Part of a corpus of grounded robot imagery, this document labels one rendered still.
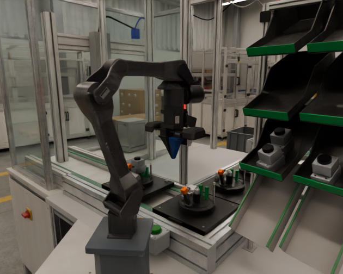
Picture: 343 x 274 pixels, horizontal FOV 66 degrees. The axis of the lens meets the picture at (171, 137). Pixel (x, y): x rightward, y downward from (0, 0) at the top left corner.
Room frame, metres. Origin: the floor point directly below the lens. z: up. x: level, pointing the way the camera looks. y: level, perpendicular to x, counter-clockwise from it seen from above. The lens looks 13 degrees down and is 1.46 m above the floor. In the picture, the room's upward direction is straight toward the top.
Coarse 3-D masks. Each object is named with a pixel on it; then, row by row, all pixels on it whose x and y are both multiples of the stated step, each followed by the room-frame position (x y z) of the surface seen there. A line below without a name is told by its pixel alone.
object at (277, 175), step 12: (276, 120) 0.85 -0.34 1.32; (300, 120) 0.87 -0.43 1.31; (264, 132) 0.81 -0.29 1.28; (300, 132) 0.82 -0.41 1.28; (312, 132) 0.73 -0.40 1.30; (264, 144) 0.81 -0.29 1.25; (300, 144) 0.76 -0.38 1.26; (312, 144) 0.74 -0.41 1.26; (252, 156) 0.78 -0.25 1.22; (288, 156) 0.73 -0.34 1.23; (300, 156) 0.70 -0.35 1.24; (252, 168) 0.71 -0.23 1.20; (288, 168) 0.66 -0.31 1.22
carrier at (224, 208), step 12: (192, 192) 0.98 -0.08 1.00; (168, 204) 0.94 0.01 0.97; (180, 204) 0.90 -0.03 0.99; (192, 204) 0.90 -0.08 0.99; (204, 204) 0.90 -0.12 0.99; (216, 204) 0.94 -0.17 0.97; (228, 204) 0.94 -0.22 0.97; (168, 216) 0.86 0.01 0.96; (180, 216) 0.85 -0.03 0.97; (192, 216) 0.85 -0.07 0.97; (204, 216) 0.85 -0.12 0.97; (216, 216) 0.85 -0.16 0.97; (228, 216) 0.87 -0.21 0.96; (192, 228) 0.79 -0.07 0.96; (204, 228) 0.78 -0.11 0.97
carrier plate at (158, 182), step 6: (156, 180) 1.18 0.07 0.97; (162, 180) 1.18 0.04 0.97; (102, 186) 1.14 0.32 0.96; (108, 186) 1.11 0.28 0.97; (150, 186) 1.11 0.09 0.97; (156, 186) 1.11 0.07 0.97; (162, 186) 1.11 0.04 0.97; (168, 186) 1.13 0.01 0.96; (144, 192) 1.05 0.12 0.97; (150, 192) 1.05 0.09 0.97; (156, 192) 1.08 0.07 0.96; (144, 198) 1.02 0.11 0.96
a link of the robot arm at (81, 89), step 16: (80, 96) 0.56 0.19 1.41; (96, 112) 0.55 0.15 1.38; (112, 112) 0.58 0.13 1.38; (96, 128) 0.58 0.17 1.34; (112, 128) 0.59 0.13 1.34; (112, 144) 0.59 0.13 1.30; (112, 160) 0.59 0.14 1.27; (112, 176) 0.61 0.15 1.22; (128, 176) 0.61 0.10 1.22; (112, 192) 0.63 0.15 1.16; (128, 192) 0.60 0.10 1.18
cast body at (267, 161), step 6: (270, 144) 0.70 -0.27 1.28; (264, 150) 0.68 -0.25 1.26; (270, 150) 0.68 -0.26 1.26; (276, 150) 0.68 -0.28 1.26; (264, 156) 0.68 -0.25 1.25; (270, 156) 0.67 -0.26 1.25; (276, 156) 0.68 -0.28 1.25; (282, 156) 0.69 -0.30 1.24; (258, 162) 0.70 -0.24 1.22; (264, 162) 0.69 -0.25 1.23; (270, 162) 0.67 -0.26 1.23; (276, 162) 0.68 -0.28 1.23; (282, 162) 0.69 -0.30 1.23; (264, 168) 0.68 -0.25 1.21; (270, 168) 0.67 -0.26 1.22; (276, 168) 0.68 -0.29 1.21
